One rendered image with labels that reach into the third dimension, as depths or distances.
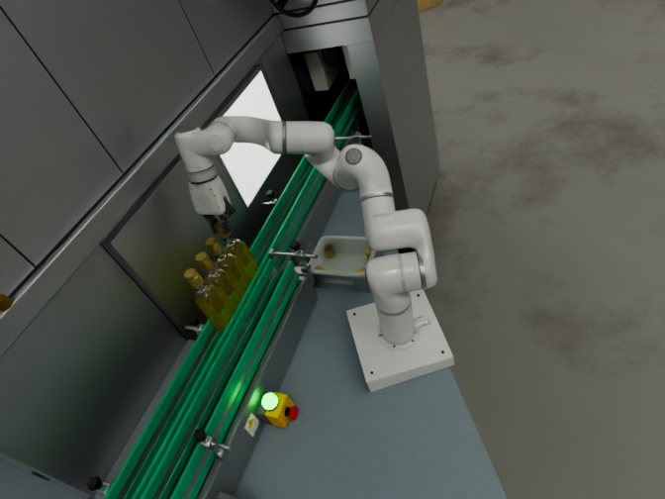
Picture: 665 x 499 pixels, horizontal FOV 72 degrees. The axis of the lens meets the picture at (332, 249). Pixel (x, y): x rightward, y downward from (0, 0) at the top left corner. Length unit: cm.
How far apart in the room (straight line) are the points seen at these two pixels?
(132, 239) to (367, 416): 78
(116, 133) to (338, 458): 101
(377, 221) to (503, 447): 121
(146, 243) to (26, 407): 46
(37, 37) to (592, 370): 216
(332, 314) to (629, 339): 135
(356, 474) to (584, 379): 122
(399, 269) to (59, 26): 94
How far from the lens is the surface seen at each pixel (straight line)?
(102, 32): 134
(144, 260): 132
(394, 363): 131
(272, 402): 131
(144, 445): 133
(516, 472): 203
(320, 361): 144
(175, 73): 149
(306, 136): 119
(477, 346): 226
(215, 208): 129
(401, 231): 111
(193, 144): 123
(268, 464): 136
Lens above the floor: 193
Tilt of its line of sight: 43 degrees down
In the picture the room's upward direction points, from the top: 22 degrees counter-clockwise
